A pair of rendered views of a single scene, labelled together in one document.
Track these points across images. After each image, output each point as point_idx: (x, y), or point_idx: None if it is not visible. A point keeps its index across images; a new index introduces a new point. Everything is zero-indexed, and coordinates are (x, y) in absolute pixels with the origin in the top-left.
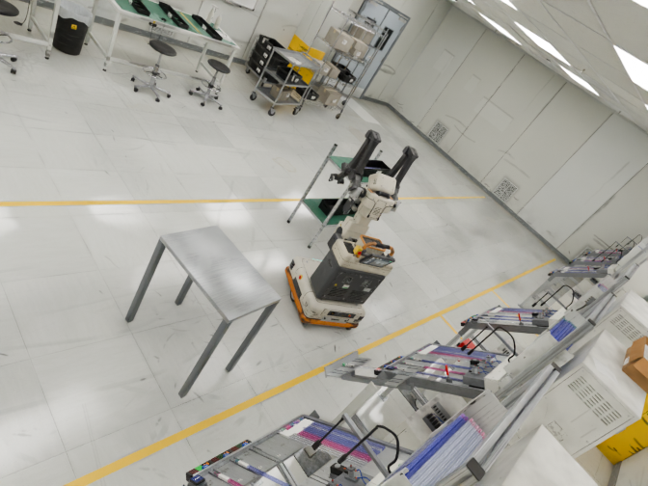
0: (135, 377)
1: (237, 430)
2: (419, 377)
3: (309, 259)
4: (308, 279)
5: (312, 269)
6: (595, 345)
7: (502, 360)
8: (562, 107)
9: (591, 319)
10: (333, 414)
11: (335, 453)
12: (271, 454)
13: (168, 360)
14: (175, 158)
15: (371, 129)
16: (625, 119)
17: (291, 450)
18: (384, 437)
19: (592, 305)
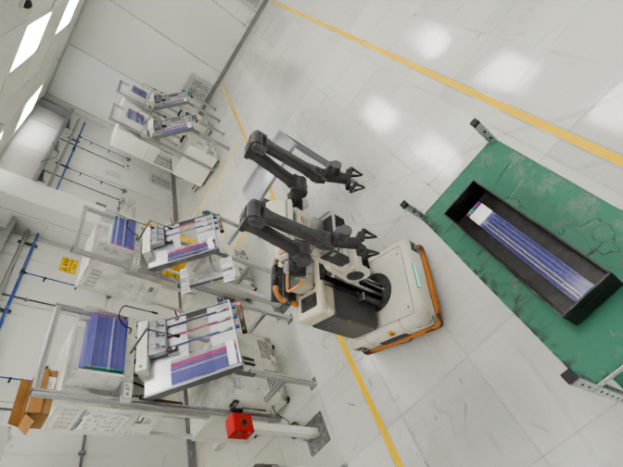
0: (310, 195)
1: None
2: (197, 309)
3: (402, 256)
4: (370, 260)
5: (387, 264)
6: (67, 357)
7: (161, 380)
8: None
9: (55, 307)
10: (298, 323)
11: (181, 246)
12: (203, 233)
13: (320, 202)
14: (597, 16)
15: (252, 132)
16: None
17: (198, 237)
18: (286, 373)
19: None
